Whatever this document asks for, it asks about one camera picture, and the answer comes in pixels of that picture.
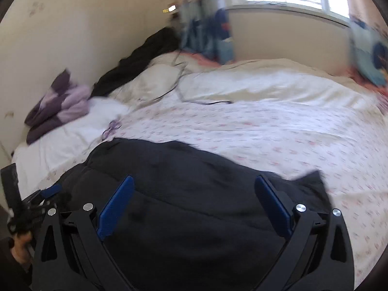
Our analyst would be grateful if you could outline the purple folded clothes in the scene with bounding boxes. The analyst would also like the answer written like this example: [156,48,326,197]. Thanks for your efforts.
[24,70,91,145]

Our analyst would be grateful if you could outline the white pillow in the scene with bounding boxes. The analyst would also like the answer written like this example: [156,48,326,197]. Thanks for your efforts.
[13,98,129,198]

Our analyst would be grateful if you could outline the cream quilted blanket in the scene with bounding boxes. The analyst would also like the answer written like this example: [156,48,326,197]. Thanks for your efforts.
[109,51,378,109]

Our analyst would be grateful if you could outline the black garment by wall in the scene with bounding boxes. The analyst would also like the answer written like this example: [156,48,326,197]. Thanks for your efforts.
[91,27,180,97]

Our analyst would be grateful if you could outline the black cable on bed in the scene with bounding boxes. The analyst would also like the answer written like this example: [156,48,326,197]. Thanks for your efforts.
[151,51,234,106]

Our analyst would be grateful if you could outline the person's left hand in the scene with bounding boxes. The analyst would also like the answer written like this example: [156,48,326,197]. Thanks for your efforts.
[10,231,32,270]

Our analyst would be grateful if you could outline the black left sleeve forearm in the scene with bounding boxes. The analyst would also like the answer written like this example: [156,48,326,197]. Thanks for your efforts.
[1,237,33,290]

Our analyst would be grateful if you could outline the pink bedding edge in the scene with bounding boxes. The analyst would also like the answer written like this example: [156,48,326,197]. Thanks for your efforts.
[182,52,221,68]

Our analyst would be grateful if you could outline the black puffer jacket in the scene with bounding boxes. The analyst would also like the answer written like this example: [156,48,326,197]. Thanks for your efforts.
[36,137,333,291]

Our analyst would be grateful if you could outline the blue patterned curtain left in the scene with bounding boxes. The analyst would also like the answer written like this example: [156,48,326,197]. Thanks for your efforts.
[179,0,235,65]

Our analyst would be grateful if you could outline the white cherry print bedsheet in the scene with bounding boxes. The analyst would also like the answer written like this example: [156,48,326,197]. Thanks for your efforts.
[36,97,388,287]

